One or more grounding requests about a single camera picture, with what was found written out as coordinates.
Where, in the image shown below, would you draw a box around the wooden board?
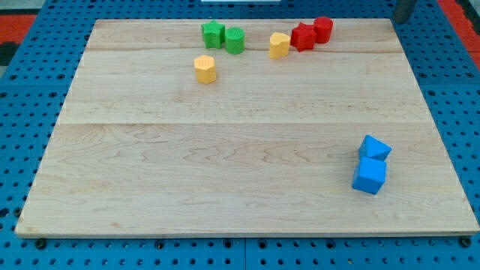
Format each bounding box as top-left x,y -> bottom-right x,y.
16,19 -> 479,239

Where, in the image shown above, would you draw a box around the red cylinder block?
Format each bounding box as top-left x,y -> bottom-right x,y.
313,16 -> 334,44

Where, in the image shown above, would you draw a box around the grey cylindrical pole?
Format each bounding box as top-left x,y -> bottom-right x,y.
392,0 -> 418,24

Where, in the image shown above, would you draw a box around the blue cube block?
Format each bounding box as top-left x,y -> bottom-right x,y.
352,157 -> 387,194

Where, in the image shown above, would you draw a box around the blue triangle block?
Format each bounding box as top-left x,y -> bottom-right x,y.
358,135 -> 392,161

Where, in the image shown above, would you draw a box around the green cylinder block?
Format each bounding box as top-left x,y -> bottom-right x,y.
225,27 -> 245,55

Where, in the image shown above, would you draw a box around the yellow heart block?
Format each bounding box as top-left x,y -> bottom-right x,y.
268,32 -> 290,59

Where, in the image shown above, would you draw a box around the yellow hexagon block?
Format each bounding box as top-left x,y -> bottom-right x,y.
193,55 -> 217,84

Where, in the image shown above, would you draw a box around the red star block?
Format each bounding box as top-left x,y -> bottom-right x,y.
290,22 -> 316,52

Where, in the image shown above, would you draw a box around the green star block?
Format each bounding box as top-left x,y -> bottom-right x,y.
201,19 -> 226,49

